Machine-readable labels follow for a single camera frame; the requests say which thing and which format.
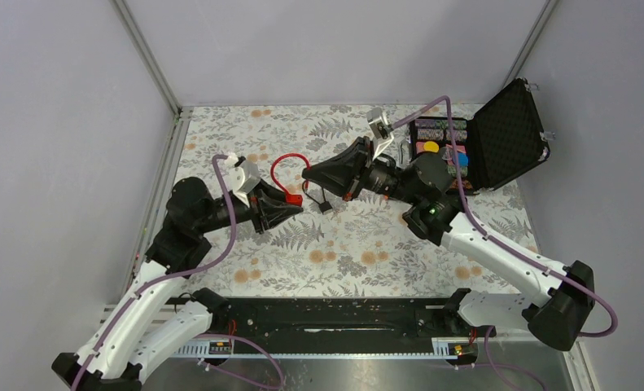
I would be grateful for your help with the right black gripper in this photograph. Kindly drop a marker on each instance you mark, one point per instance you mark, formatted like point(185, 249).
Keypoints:
point(347, 173)

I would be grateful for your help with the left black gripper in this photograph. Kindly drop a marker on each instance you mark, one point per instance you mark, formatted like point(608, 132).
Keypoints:
point(271, 215)

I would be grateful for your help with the red padlock with keys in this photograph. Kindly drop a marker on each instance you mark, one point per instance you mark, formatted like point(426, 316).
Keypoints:
point(291, 185)

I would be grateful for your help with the black cable lock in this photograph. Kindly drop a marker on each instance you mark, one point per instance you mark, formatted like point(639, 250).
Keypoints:
point(324, 205)

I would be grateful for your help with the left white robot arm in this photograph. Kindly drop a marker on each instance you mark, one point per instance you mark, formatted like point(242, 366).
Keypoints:
point(123, 354)

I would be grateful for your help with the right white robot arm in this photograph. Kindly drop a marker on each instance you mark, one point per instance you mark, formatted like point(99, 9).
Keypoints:
point(557, 298)

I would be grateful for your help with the floral tablecloth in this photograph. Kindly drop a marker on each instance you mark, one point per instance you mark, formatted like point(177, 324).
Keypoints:
point(360, 249)

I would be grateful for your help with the yellow poker chip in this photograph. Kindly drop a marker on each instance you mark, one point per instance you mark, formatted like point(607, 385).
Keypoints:
point(431, 146)

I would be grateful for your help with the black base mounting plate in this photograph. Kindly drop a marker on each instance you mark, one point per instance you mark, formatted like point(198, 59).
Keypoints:
point(297, 326)

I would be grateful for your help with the blue poker chip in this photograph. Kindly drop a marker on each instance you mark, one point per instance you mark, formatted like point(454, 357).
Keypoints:
point(463, 160)

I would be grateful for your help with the black poker chip case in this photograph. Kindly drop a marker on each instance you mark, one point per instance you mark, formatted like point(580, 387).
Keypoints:
point(503, 140)

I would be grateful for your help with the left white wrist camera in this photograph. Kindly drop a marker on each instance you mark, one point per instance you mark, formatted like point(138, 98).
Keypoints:
point(244, 176)

